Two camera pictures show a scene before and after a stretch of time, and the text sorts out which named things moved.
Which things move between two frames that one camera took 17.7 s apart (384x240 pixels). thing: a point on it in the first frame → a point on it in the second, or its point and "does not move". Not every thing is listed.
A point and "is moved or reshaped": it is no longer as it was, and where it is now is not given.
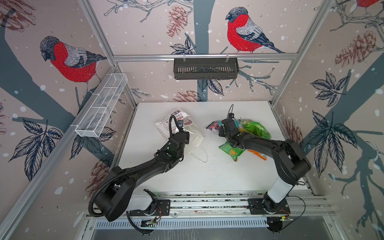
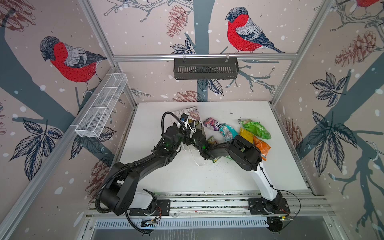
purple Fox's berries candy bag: x=214 y=126 is moved or reshaped
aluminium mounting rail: x=226 y=205 does not move
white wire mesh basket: x=102 y=104 does not move
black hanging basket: x=202 y=70 does not move
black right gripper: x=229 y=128 → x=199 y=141
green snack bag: x=234 y=152 is moved or reshaped
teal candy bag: x=220 y=124 is moved or reshaped
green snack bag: x=256 y=128 does not move
